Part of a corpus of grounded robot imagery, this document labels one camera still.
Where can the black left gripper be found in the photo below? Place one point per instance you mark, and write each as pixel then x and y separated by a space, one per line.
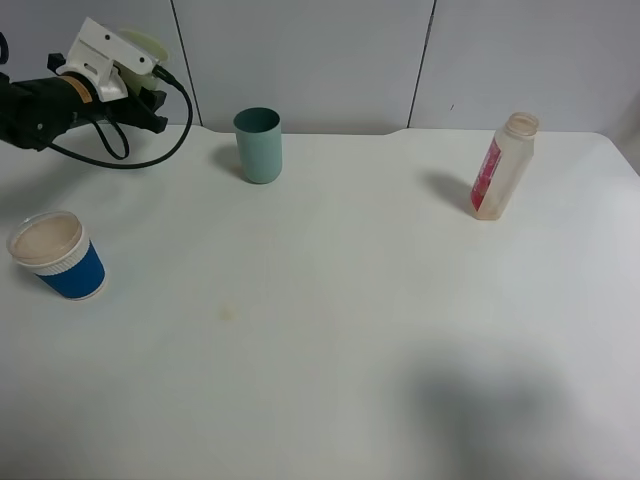
pixel 75 91

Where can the teal plastic cup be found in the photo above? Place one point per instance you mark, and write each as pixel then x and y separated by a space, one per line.
pixel 259 143

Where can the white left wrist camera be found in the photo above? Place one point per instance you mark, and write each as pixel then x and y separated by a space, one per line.
pixel 103 49

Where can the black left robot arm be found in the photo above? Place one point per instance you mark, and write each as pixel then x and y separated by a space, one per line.
pixel 34 113

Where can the clear bottle with pink label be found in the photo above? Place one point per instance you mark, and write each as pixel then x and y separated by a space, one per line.
pixel 510 152

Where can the blue paper cup with lid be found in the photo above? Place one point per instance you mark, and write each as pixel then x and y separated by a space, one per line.
pixel 56 248

